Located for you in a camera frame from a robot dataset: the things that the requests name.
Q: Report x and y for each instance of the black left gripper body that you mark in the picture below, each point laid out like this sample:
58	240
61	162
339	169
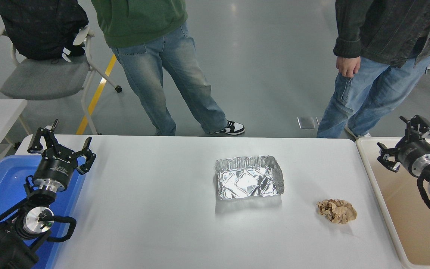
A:
55	168

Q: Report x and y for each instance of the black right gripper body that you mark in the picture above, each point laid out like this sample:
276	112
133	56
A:
414	153

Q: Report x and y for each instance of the tan paper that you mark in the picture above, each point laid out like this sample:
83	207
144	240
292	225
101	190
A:
336	212

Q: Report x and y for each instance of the silver foil tray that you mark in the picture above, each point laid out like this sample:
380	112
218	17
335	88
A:
250	179

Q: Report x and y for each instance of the person's hand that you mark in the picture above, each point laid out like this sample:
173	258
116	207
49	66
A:
348	66

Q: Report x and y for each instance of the large pale bin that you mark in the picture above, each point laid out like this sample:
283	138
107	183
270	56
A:
394	209

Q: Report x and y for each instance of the blue plastic tray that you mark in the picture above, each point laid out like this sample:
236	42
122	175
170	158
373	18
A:
2	186

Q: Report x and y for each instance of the grey white chair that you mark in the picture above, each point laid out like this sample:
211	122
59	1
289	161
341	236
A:
43	78

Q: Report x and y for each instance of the silver floor outlet plate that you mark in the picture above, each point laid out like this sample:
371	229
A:
306	123
318	120

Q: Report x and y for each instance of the person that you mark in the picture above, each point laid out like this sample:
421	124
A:
386	26
140	18

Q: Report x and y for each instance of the black backpack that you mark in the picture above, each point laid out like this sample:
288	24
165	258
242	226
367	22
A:
39	30

